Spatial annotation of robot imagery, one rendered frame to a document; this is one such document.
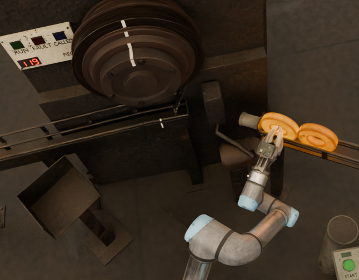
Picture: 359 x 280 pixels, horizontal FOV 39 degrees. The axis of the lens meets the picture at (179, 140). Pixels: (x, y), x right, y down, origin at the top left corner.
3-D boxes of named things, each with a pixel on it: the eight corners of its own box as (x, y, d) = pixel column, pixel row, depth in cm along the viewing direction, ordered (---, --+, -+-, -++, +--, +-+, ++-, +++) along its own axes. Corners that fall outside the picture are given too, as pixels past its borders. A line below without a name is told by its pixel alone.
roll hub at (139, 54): (112, 101, 194) (89, 56, 170) (184, 86, 192) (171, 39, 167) (113, 114, 191) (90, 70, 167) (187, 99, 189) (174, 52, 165)
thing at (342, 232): (314, 253, 252) (323, 217, 206) (339, 248, 251) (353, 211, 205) (321, 277, 246) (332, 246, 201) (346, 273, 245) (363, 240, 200)
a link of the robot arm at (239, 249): (252, 257, 165) (304, 204, 205) (224, 240, 170) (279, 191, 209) (242, 284, 170) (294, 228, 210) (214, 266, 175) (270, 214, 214)
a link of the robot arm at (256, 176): (265, 187, 205) (247, 179, 208) (270, 176, 206) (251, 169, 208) (263, 185, 198) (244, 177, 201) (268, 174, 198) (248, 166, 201)
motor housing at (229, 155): (226, 184, 276) (217, 138, 229) (267, 176, 274) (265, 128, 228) (230, 206, 270) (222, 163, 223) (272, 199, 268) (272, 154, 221)
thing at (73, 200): (74, 246, 273) (15, 196, 211) (111, 212, 279) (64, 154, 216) (97, 273, 264) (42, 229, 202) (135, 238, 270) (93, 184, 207)
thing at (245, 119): (245, 116, 221) (243, 109, 216) (264, 122, 217) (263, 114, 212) (239, 128, 219) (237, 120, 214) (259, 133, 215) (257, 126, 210)
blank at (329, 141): (298, 118, 199) (295, 125, 197) (338, 129, 192) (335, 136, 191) (301, 138, 211) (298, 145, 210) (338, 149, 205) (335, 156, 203)
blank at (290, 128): (261, 108, 205) (258, 114, 204) (298, 118, 199) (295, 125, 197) (265, 128, 218) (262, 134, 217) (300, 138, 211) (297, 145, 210)
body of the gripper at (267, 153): (278, 145, 198) (267, 174, 197) (280, 149, 206) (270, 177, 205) (260, 139, 201) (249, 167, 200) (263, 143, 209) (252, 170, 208)
